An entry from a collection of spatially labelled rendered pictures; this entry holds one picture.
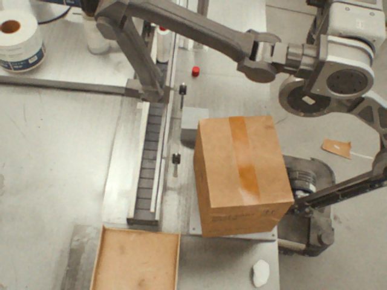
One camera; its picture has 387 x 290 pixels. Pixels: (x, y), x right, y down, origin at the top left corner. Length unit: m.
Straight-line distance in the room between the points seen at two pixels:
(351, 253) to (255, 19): 1.38
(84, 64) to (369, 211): 1.82
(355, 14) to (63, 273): 1.12
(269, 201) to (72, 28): 1.18
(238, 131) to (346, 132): 1.66
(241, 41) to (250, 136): 0.37
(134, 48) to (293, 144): 1.74
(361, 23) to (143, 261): 0.94
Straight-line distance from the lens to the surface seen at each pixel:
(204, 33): 0.94
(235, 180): 1.16
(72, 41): 1.83
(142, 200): 1.38
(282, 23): 3.36
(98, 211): 1.43
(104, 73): 1.69
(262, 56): 0.98
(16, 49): 1.68
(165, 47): 1.65
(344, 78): 1.00
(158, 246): 1.37
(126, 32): 1.02
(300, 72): 0.98
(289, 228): 2.12
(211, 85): 1.72
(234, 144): 1.22
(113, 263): 1.37
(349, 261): 2.44
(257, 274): 1.36
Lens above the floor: 2.15
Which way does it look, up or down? 59 degrees down
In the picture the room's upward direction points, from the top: 9 degrees clockwise
